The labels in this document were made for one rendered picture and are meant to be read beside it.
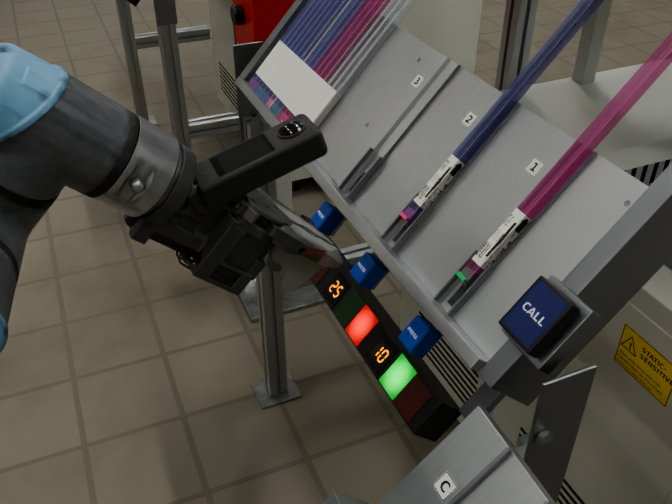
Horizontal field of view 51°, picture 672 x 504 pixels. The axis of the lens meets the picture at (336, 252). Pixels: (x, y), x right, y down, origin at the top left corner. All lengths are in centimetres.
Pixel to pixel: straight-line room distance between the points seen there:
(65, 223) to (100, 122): 168
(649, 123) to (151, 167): 95
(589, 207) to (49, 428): 124
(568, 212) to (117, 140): 37
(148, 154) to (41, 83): 9
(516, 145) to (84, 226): 166
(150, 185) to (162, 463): 98
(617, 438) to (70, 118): 80
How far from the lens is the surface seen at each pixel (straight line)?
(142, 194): 57
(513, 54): 137
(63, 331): 183
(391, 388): 69
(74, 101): 55
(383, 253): 71
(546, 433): 60
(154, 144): 57
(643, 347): 94
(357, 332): 74
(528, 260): 64
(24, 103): 53
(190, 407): 157
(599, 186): 64
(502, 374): 60
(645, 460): 102
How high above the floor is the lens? 115
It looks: 36 degrees down
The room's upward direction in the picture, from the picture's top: straight up
